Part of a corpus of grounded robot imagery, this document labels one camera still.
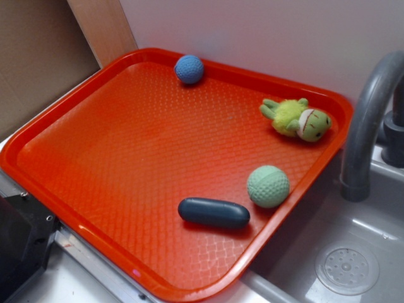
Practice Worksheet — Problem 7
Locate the dark blue capsule case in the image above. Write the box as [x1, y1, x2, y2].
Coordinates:
[177, 197, 251, 229]

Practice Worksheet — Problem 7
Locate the green textured ball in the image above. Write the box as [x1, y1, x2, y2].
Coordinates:
[247, 165, 290, 208]

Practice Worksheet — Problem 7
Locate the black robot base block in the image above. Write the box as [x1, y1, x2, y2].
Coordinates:
[1, 193, 58, 302]

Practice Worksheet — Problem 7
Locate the blue textured ball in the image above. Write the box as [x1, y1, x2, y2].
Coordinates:
[174, 55, 205, 85]

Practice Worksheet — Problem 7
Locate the green plush frog toy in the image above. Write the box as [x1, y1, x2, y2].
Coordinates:
[259, 98, 332, 143]

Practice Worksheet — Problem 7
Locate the orange plastic tray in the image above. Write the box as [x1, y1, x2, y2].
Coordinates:
[1, 49, 353, 302]

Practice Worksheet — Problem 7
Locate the grey toy faucet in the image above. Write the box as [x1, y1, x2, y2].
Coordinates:
[340, 50, 403, 202]

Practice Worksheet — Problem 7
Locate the light wooden board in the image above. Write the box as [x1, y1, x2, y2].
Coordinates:
[68, 0, 138, 68]

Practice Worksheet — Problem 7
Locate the sink drain cover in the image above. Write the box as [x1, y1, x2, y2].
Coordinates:
[315, 241, 379, 296]

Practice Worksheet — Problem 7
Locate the brown cardboard panel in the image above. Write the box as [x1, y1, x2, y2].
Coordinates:
[1, 1, 99, 140]

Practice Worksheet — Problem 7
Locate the dark grey faucet handle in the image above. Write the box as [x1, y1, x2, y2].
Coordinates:
[381, 80, 403, 168]

